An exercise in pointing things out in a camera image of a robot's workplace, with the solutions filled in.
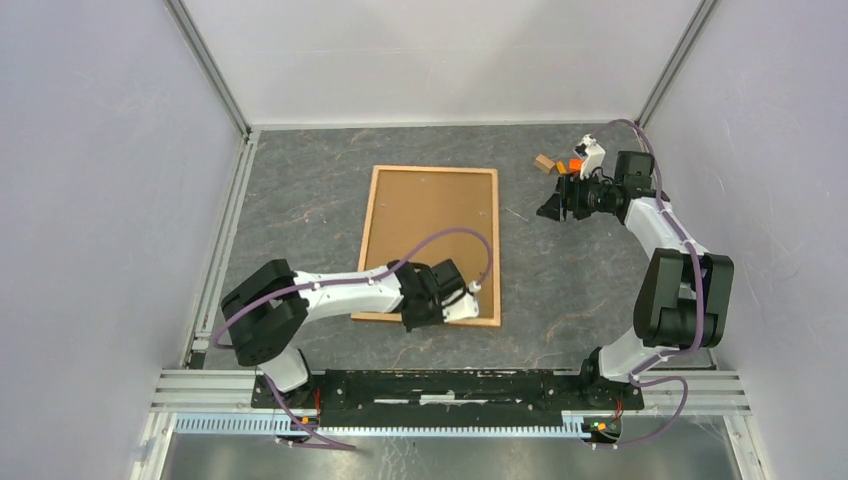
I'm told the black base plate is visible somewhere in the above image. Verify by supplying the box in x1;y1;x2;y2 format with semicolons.
284;369;645;428

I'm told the small wooden block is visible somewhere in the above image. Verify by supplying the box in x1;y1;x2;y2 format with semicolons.
534;154;557;175

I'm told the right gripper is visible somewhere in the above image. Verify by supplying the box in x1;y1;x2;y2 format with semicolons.
536;168;620;223

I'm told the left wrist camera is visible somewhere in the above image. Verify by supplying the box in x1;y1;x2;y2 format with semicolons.
442;281;481;323

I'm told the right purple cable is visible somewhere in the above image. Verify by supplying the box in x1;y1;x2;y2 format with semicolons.
606;119;707;452

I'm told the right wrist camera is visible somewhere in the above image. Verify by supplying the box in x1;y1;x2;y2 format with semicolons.
573;134;606;180

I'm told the aluminium rail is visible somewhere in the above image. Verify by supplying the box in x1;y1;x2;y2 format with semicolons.
151;369;751;441

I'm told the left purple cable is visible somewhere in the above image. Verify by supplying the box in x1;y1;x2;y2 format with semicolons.
210;227;495;452

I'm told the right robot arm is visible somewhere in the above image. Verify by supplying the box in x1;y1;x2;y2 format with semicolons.
537;151;734;408

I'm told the purple cable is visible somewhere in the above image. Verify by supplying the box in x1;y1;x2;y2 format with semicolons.
210;227;495;452
606;119;707;452

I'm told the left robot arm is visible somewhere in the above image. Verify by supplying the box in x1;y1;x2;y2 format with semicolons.
213;259;480;408

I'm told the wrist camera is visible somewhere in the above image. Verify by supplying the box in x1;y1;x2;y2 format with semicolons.
442;281;481;323
573;134;606;180

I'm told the wooden picture frame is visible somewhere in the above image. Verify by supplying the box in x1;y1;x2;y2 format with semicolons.
358;165;502;328

